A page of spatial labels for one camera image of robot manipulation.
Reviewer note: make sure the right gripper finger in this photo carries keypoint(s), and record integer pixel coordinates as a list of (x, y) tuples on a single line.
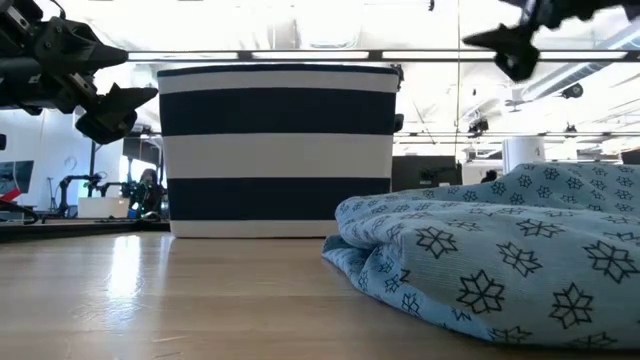
[(515, 55)]

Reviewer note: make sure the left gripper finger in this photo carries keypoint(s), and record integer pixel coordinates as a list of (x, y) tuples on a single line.
[(112, 122), (75, 47)]

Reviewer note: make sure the background black robot arm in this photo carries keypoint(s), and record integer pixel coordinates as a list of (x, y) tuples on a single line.
[(131, 192), (80, 177)]

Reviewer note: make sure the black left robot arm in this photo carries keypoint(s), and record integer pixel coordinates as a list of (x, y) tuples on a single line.
[(15, 25)]

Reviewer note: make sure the dark blue plastic bin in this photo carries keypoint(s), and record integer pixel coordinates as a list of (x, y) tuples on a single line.
[(275, 110)]

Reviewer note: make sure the black monitor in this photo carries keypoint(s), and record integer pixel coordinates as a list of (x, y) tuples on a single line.
[(425, 172), (142, 150)]

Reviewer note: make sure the black ceiling lamp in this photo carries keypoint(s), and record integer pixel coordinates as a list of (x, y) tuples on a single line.
[(478, 126), (572, 91)]

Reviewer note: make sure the white box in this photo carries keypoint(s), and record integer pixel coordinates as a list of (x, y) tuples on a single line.
[(102, 207)]

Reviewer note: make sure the white cylinder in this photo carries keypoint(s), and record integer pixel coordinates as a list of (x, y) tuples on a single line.
[(523, 155)]

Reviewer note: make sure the blue star-patterned cloth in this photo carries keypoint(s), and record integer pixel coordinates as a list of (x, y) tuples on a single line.
[(500, 250)]

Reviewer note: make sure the wall screen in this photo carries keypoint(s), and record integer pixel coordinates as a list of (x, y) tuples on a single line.
[(17, 175)]

